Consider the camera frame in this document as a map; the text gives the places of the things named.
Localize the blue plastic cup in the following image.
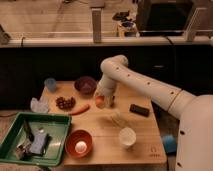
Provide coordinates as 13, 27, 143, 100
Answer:
44, 78, 56, 92

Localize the black monitor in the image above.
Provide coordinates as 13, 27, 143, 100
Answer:
136, 0, 193, 31

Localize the green plastic tray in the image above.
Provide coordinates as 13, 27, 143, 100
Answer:
0, 112, 71, 167

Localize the white egg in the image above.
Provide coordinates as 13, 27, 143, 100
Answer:
75, 141, 87, 153

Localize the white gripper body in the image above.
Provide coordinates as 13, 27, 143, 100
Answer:
96, 75, 117, 97

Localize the crumpled clear plastic bag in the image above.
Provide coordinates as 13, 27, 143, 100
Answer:
30, 98, 49, 113

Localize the blue round object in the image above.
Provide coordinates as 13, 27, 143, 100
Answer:
162, 135, 177, 154

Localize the black rectangular block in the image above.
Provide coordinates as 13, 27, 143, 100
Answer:
130, 104, 149, 117

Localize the wooden cutting board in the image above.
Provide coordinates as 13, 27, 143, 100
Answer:
41, 81, 167, 165

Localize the blue sponge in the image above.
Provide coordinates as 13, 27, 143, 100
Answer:
29, 132, 48, 155

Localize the orange apple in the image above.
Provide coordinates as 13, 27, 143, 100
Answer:
95, 96, 105, 108

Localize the black utensil in tray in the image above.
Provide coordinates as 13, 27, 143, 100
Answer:
23, 120, 34, 142

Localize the orange carrot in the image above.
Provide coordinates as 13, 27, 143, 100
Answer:
69, 104, 90, 116

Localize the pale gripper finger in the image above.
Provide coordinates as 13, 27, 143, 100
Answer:
105, 96, 115, 108

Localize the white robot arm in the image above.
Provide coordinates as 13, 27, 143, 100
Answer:
95, 55, 213, 171

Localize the purple bowl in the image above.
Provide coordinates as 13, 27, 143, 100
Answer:
74, 76, 96, 94

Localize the white paper cup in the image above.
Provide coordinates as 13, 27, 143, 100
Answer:
118, 127, 136, 149

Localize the red bowl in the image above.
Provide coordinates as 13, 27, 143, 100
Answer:
65, 130, 93, 158

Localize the dark grape bunch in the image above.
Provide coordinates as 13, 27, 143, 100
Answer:
56, 97, 76, 110

